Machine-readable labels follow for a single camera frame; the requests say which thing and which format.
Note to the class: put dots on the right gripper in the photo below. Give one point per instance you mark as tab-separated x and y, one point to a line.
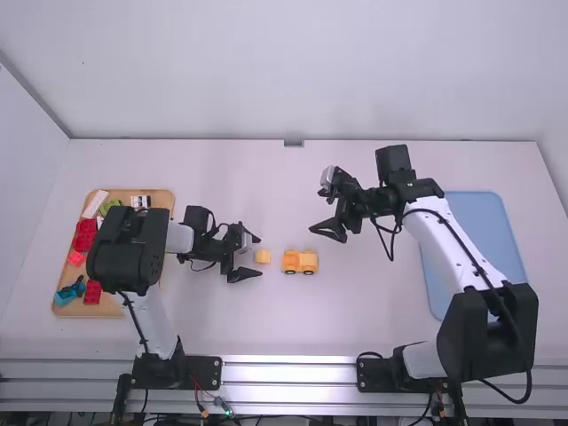
352	204

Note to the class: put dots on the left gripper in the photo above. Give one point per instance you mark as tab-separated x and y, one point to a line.
222	248

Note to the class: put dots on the yellow toy car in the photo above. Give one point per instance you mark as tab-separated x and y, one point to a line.
302	262

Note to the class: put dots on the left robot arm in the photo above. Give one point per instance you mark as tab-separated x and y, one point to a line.
128	253

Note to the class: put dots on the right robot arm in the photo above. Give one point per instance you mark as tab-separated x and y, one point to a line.
488	328

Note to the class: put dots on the yellow toy brick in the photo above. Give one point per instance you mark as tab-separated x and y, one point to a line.
262	257

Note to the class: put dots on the black and white toy brick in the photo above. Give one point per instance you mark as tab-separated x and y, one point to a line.
142	200

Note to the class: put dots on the silver rails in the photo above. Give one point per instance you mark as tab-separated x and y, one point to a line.
288	373

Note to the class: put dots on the green toy brick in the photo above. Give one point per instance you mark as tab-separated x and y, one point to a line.
111	207

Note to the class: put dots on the blue mat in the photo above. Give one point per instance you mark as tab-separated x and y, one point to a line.
488	222

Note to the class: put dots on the red toy brick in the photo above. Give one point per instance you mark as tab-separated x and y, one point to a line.
93	293

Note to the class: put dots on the long white toy brick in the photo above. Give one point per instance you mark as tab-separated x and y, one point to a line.
95	203

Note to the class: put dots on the tan tray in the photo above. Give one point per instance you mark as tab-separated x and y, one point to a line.
89	311

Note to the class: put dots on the pink toy brick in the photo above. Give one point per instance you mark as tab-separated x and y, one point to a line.
76	258

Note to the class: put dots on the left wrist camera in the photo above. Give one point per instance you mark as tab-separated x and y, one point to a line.
244	242

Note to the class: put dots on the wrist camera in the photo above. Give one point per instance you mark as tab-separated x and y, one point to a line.
244	242
328	176

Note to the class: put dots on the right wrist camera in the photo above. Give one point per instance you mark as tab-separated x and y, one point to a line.
328	176

